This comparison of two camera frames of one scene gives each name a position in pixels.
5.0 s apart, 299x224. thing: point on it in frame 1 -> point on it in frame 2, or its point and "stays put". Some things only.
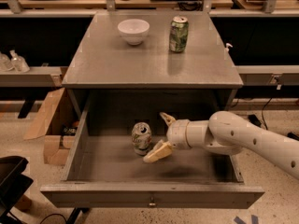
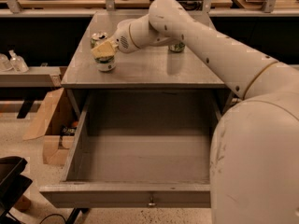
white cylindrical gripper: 177,134 -> 121,38
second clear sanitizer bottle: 6,64 stays put
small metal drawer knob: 151,203 stays put
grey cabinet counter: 103,59 stays put
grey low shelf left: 35,77 stays put
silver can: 141,138 -> 105,63
